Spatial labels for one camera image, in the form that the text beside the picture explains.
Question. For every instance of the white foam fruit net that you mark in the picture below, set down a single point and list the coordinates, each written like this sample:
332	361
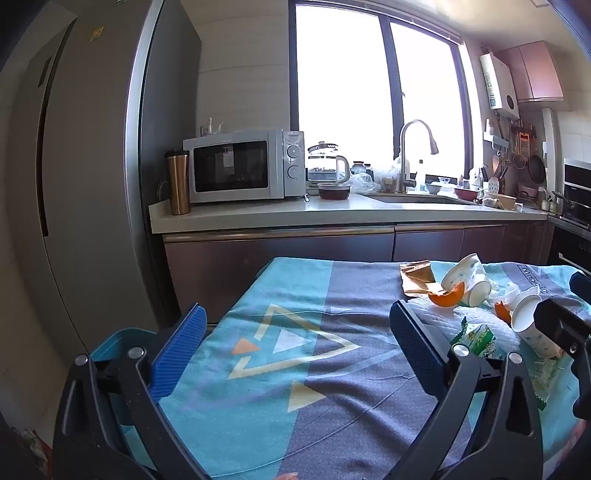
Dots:
480	311

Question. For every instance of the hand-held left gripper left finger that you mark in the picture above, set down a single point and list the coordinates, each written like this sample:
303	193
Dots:
178	355

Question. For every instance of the small orange peel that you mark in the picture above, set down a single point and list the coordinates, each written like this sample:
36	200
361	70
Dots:
503	314

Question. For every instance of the steel kitchen faucet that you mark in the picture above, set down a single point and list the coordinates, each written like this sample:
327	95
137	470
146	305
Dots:
404	161

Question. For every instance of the grey refrigerator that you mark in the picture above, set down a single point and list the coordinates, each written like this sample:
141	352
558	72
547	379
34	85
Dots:
92	161

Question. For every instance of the kitchen counter cabinet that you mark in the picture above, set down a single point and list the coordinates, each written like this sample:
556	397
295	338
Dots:
277	249

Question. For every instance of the brown paper bag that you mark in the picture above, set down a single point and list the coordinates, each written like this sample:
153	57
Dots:
415	279

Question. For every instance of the black frying pan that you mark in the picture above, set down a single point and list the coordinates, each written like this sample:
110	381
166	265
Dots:
536	170

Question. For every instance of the small white bowl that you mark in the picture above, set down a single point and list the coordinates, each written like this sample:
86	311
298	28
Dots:
433	188

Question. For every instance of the clear plastic wrapper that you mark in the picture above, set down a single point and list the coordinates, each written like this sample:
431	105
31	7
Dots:
545	383

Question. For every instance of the red mixing bowl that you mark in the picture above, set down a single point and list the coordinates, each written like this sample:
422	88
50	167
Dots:
466	194

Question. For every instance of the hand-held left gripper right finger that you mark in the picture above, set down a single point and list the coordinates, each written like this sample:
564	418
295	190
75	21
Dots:
415	350

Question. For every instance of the white microwave oven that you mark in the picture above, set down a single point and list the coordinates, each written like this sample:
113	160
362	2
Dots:
231	166

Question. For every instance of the pink pot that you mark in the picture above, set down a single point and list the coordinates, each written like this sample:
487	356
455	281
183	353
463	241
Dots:
526	190

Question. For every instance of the copper travel mug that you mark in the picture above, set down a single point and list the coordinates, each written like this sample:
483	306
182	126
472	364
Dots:
178	184

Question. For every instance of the blue plastic bin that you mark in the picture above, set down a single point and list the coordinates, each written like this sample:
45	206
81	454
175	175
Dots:
111	346

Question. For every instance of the glass electric kettle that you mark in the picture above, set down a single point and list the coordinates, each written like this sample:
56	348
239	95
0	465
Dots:
325	164

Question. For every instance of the green snack wrapper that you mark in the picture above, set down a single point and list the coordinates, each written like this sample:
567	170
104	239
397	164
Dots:
480	341

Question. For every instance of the beige food container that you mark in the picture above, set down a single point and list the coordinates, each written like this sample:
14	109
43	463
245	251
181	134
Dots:
501	201

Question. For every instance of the large orange peel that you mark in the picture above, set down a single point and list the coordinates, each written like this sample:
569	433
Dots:
447	297

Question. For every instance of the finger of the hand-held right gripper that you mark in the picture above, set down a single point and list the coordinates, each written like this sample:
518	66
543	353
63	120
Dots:
581	284
565	325

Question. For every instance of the blue grey printed tablecloth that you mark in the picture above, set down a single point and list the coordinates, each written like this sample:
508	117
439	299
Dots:
286	369

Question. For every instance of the crumpled white tissue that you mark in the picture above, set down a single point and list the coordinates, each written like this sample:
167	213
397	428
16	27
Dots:
505	290

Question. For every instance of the wall utensil rack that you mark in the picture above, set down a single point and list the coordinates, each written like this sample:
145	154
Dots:
503	136

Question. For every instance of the built-in black oven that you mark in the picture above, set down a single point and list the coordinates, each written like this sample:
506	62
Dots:
575	203

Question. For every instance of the patterned paper cup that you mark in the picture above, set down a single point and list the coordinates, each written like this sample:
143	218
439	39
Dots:
468	277
526	318

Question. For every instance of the small white bottles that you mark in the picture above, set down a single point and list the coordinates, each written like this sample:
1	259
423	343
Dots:
211	129

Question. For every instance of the kitchen window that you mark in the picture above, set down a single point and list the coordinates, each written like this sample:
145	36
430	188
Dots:
341	83

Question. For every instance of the dark red bowl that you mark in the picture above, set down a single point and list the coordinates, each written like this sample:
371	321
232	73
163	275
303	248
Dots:
334	191

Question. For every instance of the clear plastic bag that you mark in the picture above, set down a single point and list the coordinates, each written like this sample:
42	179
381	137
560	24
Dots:
366	182

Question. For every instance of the pink wall cabinet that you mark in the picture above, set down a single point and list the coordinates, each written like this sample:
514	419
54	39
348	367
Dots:
535	69

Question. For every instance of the kitchen sink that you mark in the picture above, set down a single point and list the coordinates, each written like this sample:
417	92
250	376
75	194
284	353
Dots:
415	199

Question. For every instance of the white water heater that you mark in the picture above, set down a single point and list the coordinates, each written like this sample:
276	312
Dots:
498	83

